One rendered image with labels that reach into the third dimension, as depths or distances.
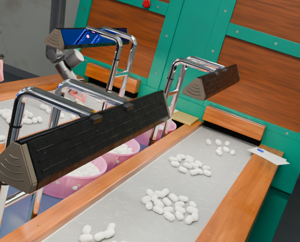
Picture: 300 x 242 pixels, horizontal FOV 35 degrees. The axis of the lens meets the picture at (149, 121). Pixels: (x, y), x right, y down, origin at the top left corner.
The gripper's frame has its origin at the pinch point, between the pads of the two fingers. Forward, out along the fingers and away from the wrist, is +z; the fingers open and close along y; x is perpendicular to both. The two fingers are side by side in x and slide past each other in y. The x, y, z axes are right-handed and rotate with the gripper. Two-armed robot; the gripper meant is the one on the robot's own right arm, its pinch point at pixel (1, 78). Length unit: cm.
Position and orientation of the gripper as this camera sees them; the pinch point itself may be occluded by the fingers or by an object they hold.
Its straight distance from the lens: 192.4
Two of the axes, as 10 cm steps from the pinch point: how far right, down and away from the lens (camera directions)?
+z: 5.0, 8.6, -0.4
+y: 3.6, -1.7, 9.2
